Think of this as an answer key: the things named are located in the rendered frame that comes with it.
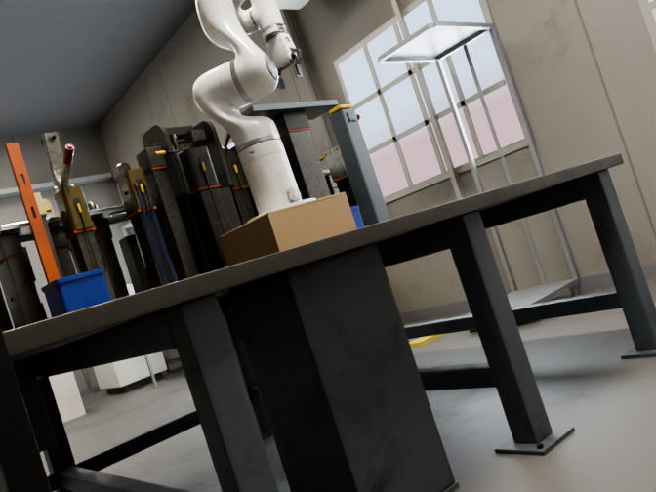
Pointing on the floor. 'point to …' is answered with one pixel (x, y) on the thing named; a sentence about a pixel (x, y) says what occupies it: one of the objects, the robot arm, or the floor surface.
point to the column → (341, 379)
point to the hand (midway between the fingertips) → (290, 80)
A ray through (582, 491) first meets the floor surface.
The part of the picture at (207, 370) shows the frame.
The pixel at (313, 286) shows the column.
